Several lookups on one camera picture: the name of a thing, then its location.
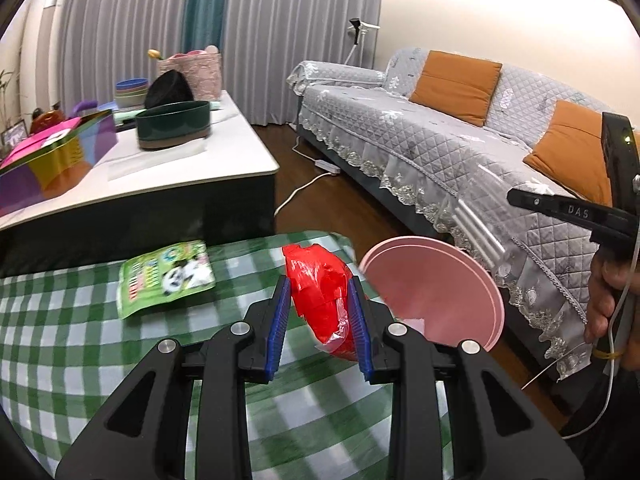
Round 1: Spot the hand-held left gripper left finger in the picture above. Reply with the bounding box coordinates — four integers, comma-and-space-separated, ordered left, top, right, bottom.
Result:
55, 275, 292, 480

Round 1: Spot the orange cushion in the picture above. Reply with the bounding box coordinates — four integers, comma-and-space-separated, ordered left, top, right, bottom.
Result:
409, 50, 503, 127
522, 99, 640, 206

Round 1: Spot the brown teapot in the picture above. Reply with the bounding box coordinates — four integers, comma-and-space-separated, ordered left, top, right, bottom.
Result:
29, 107, 68, 136

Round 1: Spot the bamboo plant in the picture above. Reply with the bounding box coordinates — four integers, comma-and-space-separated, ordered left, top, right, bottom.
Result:
0, 69, 21, 131

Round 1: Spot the photo frame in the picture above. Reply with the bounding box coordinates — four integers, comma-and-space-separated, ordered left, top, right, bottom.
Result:
0, 122, 28, 150

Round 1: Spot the grey quilted sofa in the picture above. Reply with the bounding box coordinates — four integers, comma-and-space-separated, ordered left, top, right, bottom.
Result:
286, 46, 640, 386

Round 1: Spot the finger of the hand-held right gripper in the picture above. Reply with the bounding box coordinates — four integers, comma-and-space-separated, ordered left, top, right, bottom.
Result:
506, 187, 640, 228

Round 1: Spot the red plastic bag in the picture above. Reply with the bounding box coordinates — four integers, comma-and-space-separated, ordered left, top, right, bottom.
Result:
282, 242, 360, 362

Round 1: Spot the white power cable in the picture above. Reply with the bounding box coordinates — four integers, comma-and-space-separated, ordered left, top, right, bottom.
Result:
274, 172, 331, 217

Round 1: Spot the pink lace basket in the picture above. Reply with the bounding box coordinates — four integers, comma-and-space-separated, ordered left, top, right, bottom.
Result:
157, 50, 223, 102

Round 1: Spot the green white checked cloth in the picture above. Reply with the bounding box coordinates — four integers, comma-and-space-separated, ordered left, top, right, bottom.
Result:
0, 230, 453, 480

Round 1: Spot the teal curtain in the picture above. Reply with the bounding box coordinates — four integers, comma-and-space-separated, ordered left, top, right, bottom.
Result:
182, 0, 236, 56

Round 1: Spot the pink round bin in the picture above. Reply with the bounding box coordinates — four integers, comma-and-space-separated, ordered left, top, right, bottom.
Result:
359, 236, 505, 353

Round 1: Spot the white tower air conditioner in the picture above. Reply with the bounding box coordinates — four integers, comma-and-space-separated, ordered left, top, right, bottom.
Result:
20, 0, 73, 121

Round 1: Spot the green snack packet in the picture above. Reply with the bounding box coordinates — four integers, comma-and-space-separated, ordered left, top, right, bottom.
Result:
117, 240, 217, 320

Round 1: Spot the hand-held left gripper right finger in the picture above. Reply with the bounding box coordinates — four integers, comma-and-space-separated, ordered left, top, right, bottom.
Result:
347, 276, 586, 480

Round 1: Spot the white top coffee table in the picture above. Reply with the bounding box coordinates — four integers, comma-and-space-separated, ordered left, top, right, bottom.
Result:
0, 89, 280, 278

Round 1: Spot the clear packet of white sticks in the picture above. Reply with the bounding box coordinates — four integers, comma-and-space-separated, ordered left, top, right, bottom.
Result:
435, 160, 521, 268

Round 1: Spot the black hat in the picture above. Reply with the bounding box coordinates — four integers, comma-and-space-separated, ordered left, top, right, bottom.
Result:
144, 69, 195, 110

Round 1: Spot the grey curtain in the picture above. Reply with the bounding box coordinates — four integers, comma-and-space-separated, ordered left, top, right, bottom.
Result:
57, 0, 386, 126

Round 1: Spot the person's right hand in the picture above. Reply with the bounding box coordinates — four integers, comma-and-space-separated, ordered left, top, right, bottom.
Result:
584, 250, 640, 373

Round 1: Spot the thin white gripper cable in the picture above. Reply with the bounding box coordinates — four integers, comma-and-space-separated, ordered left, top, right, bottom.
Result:
522, 240, 640, 438

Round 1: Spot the stack of pastel bowls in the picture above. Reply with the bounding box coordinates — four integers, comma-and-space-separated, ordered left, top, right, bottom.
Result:
114, 78, 150, 110

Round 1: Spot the dark green round container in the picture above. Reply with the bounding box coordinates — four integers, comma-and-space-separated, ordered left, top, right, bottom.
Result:
135, 100, 213, 151

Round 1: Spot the colourful tin box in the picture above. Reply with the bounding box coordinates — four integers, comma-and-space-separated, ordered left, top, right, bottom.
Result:
0, 108, 118, 218

